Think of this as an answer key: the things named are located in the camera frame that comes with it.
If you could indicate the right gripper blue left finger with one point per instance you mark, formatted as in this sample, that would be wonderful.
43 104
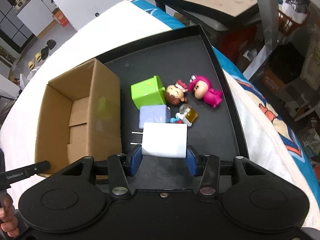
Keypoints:
133 160

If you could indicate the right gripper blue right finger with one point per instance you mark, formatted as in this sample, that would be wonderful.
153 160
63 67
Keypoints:
194 162

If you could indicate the white power adapter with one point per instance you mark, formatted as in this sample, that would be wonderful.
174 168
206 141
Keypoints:
163 140

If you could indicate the lavender toy cube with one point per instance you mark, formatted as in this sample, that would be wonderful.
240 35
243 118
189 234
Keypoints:
154 113

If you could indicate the brown-haired boy figurine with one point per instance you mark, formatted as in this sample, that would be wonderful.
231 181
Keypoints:
175 94

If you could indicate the brown cardboard box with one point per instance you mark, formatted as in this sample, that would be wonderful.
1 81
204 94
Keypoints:
79 116

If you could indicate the pink dinosaur costume figurine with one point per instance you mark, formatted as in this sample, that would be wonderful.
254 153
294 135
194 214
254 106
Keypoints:
202 90

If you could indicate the blue red crab figurine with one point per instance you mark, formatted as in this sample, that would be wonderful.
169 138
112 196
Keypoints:
176 121

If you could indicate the person's left hand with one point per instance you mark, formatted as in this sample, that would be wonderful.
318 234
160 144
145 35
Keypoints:
9 223

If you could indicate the black tray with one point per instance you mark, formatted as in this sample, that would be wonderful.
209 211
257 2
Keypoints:
175 57

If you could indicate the green toy cube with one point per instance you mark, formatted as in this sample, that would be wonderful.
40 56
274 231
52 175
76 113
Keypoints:
148 92

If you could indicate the white blue orange blanket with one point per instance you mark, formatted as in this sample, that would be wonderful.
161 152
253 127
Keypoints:
271 142

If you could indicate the yellow slipper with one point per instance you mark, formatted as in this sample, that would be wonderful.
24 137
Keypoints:
38 57
31 64

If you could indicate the black slipper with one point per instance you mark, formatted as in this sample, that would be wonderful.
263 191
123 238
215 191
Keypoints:
44 53
51 44

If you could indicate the black bin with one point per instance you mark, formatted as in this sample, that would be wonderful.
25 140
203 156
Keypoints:
286 62

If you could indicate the orange box on floor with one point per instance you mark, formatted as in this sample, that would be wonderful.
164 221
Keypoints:
60 17

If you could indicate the orange basket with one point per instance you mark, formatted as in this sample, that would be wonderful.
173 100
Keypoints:
292 14

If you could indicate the grey metal post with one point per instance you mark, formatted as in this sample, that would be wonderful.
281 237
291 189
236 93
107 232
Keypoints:
269 18

